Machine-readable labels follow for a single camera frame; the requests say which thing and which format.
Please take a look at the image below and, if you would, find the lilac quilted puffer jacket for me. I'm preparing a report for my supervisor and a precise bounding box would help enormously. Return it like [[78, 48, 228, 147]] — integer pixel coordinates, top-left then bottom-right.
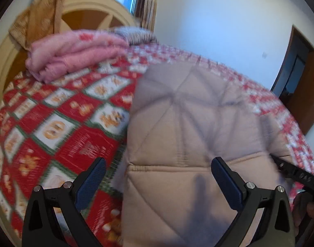
[[122, 62, 292, 246]]

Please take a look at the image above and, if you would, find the brown wooden door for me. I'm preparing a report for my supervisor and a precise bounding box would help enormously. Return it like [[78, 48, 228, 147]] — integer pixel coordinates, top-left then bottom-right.
[[285, 51, 314, 136]]

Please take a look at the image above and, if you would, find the red patchwork bear bedspread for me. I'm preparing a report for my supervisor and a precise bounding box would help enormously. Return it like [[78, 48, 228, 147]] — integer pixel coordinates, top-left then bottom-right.
[[0, 44, 314, 246]]

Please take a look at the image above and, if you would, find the pink folded blanket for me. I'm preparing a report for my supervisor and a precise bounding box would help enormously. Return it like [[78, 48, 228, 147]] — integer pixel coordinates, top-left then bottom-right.
[[25, 30, 129, 83]]

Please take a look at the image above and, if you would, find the left beige floral curtain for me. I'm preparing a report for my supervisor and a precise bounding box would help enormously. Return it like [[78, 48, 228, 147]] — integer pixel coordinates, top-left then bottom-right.
[[9, 0, 65, 50]]

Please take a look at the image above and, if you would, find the beige floral curtain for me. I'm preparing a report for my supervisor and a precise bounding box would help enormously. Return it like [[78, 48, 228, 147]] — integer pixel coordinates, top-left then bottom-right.
[[141, 0, 158, 32], [9, 0, 65, 50]]

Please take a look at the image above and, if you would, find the striped pillow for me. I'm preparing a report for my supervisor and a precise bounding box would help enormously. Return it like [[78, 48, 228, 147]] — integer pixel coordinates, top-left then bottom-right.
[[112, 26, 158, 46]]

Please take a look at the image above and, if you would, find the cream wooden headboard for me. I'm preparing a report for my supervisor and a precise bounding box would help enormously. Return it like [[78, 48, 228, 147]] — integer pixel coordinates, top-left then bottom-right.
[[0, 0, 139, 103]]

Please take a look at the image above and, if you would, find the right beige floral curtain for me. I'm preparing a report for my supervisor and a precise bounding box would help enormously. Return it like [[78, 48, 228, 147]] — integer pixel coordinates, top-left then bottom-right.
[[141, 0, 158, 32]]

